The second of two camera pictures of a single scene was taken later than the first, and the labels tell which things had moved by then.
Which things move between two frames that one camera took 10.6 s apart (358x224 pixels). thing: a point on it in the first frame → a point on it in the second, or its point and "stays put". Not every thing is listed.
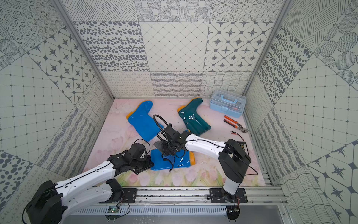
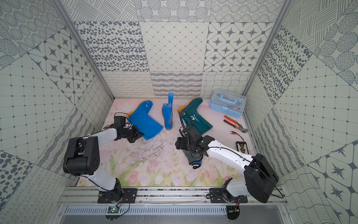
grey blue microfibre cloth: x=158 y=145 → x=194 y=158
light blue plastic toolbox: x=230 y=104 stays put
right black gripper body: x=168 y=148 → x=184 y=144
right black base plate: x=216 y=196 stays put
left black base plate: x=129 y=196 stays put
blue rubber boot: x=143 y=122 stays put
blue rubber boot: x=184 y=158 → x=167 y=111
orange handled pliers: x=238 y=126 stays put
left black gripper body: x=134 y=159 → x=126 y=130
